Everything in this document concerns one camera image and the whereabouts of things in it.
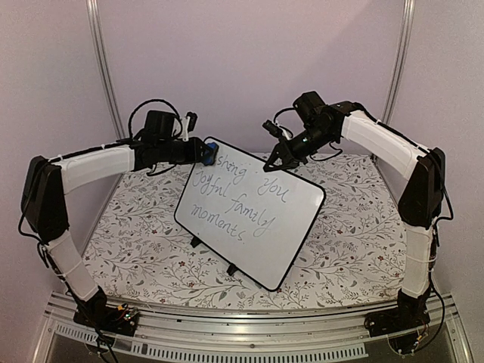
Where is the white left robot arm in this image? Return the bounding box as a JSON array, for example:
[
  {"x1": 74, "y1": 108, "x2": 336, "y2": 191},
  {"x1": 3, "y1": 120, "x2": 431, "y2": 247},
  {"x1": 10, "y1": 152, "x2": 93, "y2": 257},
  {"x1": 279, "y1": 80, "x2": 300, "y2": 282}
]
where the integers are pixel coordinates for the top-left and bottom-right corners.
[{"x1": 18, "y1": 110, "x2": 219, "y2": 328}]

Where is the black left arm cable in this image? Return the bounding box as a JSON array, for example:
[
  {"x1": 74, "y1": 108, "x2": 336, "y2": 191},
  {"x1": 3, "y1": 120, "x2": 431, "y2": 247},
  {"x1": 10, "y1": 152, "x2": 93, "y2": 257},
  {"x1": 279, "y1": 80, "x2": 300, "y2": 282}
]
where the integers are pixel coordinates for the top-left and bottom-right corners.
[{"x1": 127, "y1": 98, "x2": 182, "y2": 141}]

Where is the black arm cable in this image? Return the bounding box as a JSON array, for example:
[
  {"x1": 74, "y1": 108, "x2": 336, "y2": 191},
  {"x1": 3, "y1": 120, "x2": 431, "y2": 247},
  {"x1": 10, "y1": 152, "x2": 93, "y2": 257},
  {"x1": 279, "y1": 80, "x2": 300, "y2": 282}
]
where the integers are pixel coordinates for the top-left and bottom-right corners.
[
  {"x1": 271, "y1": 107, "x2": 299, "y2": 126},
  {"x1": 127, "y1": 98, "x2": 182, "y2": 141}
]

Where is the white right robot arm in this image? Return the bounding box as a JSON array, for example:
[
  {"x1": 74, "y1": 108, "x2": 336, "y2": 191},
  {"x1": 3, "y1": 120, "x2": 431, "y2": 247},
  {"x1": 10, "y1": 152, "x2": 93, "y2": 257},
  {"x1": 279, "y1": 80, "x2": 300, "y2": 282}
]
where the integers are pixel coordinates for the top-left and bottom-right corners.
[{"x1": 262, "y1": 91, "x2": 448, "y2": 330}]

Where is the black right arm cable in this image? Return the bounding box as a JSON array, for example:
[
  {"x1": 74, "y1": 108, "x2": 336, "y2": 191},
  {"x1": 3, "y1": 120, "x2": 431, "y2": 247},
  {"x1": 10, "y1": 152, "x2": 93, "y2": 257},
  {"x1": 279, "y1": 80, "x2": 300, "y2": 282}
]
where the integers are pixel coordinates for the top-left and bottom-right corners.
[{"x1": 271, "y1": 107, "x2": 299, "y2": 126}]

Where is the white whiteboard black frame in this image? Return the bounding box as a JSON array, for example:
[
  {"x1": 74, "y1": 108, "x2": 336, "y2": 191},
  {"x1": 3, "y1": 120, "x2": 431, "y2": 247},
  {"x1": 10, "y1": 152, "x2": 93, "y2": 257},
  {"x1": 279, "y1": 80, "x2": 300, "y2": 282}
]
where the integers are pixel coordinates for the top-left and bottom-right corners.
[{"x1": 174, "y1": 137, "x2": 326, "y2": 291}]

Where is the blue whiteboard eraser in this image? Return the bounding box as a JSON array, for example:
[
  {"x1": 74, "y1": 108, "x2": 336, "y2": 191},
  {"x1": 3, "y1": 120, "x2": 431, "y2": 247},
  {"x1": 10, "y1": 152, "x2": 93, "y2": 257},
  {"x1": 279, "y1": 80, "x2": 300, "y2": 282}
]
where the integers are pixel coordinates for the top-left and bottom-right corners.
[{"x1": 202, "y1": 142, "x2": 219, "y2": 166}]

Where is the right aluminium frame post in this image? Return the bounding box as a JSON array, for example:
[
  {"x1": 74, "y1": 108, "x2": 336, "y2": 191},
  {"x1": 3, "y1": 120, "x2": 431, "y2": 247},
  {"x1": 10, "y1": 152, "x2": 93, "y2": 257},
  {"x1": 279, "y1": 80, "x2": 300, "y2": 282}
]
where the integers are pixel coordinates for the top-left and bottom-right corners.
[{"x1": 382, "y1": 0, "x2": 415, "y2": 125}]

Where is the left aluminium frame post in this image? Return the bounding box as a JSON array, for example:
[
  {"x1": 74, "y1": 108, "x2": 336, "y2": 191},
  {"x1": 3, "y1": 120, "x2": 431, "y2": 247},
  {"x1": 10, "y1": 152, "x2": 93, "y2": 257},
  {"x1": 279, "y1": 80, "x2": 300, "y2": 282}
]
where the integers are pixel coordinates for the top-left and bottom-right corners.
[{"x1": 86, "y1": 0, "x2": 126, "y2": 138}]

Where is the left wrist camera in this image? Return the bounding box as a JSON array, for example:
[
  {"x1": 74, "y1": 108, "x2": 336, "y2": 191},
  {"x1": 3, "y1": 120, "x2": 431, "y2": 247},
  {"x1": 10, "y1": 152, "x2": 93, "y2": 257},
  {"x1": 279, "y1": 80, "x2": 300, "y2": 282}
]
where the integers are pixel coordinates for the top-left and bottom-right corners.
[{"x1": 186, "y1": 111, "x2": 198, "y2": 133}]

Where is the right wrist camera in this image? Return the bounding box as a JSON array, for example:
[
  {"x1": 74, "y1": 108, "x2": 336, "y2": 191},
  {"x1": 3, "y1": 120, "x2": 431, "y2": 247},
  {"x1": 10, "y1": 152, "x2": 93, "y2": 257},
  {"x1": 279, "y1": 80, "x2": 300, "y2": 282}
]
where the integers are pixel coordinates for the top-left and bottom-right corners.
[{"x1": 262, "y1": 120, "x2": 283, "y2": 138}]

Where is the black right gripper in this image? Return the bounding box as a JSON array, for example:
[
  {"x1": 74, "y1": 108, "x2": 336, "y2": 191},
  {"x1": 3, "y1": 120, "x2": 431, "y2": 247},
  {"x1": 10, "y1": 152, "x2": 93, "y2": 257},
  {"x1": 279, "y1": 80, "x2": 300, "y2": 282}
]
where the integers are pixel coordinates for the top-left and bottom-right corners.
[{"x1": 263, "y1": 125, "x2": 335, "y2": 173}]

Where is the aluminium frame post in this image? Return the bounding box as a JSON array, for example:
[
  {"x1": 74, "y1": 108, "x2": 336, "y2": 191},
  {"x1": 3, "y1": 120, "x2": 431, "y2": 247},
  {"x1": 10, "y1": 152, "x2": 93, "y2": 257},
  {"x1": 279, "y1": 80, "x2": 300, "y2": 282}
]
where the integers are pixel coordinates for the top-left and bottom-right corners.
[
  {"x1": 382, "y1": 0, "x2": 415, "y2": 125},
  {"x1": 86, "y1": 0, "x2": 126, "y2": 138}
]

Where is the floral patterned table mat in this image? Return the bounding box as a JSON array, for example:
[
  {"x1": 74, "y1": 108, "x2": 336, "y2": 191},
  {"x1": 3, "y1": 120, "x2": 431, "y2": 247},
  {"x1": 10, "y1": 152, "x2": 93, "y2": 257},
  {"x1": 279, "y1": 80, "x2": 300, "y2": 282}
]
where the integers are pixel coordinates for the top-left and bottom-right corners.
[{"x1": 83, "y1": 154, "x2": 406, "y2": 310}]

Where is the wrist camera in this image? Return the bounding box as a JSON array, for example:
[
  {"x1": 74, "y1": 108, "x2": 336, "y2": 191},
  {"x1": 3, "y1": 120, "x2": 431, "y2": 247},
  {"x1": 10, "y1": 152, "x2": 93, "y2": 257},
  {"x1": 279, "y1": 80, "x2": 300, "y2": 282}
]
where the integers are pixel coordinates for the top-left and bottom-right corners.
[
  {"x1": 262, "y1": 120, "x2": 283, "y2": 138},
  {"x1": 186, "y1": 111, "x2": 198, "y2": 133}
]

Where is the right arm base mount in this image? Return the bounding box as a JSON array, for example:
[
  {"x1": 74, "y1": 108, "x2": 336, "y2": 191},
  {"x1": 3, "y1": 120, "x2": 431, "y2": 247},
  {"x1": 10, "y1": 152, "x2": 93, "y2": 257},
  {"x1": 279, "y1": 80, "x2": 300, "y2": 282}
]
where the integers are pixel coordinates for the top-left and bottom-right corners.
[{"x1": 364, "y1": 298, "x2": 430, "y2": 337}]

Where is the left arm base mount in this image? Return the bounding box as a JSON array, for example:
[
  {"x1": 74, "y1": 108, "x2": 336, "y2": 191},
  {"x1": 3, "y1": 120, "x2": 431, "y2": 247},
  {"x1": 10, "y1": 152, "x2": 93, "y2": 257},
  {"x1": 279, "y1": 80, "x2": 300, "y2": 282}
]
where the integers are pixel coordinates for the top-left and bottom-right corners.
[{"x1": 73, "y1": 299, "x2": 139, "y2": 337}]

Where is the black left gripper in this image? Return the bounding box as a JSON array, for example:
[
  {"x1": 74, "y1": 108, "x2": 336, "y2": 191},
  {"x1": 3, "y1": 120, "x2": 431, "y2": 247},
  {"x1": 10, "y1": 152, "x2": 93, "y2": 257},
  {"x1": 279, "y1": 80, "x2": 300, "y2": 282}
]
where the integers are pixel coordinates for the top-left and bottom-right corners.
[{"x1": 158, "y1": 137, "x2": 214, "y2": 166}]

